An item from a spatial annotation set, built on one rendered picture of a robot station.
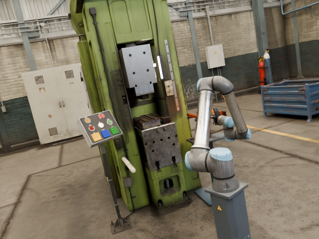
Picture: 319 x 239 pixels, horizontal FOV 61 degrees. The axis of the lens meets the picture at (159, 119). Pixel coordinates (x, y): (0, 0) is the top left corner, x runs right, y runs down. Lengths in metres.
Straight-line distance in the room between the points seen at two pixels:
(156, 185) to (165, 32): 1.66
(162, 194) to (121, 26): 1.85
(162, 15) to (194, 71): 6.58
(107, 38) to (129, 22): 0.29
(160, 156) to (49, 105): 5.52
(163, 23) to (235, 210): 2.05
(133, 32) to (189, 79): 6.65
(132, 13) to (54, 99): 5.33
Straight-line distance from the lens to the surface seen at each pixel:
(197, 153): 1.96
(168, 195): 3.07
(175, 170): 3.00
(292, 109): 6.05
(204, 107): 2.06
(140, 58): 2.81
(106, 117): 2.65
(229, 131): 2.47
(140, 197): 3.19
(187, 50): 9.54
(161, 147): 2.87
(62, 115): 8.01
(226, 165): 1.88
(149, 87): 2.82
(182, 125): 3.15
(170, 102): 3.05
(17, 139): 8.87
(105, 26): 2.94
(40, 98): 8.02
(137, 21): 3.03
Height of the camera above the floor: 1.49
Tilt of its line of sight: 10 degrees down
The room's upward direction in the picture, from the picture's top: 11 degrees counter-clockwise
